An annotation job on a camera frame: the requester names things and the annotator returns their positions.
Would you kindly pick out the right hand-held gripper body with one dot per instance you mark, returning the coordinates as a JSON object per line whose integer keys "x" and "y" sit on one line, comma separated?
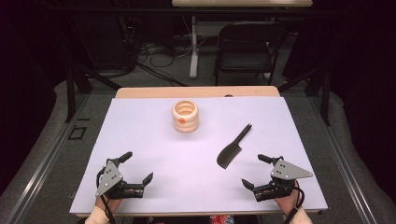
{"x": 288, "y": 171}

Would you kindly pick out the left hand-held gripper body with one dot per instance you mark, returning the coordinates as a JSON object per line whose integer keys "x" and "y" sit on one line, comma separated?
{"x": 109, "y": 179}

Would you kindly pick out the black plastic spatula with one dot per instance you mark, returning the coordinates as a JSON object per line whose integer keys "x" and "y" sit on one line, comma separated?
{"x": 229, "y": 155}

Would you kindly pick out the cream ribbed cup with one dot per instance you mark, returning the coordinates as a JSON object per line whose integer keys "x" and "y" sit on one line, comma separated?
{"x": 186, "y": 121}

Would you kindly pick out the person's left hand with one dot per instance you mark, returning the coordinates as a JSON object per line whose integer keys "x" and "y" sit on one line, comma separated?
{"x": 104, "y": 203}

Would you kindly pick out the person's right hand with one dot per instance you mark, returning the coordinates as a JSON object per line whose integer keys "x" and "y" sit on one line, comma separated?
{"x": 289, "y": 202}

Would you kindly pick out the white table mat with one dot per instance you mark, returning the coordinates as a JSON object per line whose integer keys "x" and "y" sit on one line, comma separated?
{"x": 186, "y": 174}

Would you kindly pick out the wooden table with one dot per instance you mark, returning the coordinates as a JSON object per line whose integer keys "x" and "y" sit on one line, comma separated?
{"x": 196, "y": 92}

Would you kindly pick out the black folding chair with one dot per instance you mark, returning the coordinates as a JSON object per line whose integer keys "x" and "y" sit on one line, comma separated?
{"x": 246, "y": 59}

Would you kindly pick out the white desk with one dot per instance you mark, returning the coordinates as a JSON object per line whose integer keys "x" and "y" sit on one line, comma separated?
{"x": 243, "y": 3}

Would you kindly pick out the aluminium floor rail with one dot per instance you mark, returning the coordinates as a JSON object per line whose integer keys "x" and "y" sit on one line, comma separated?
{"x": 345, "y": 168}
{"x": 40, "y": 168}

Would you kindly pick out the black metal frame stand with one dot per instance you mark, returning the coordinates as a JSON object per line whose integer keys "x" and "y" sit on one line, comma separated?
{"x": 325, "y": 93}
{"x": 71, "y": 93}

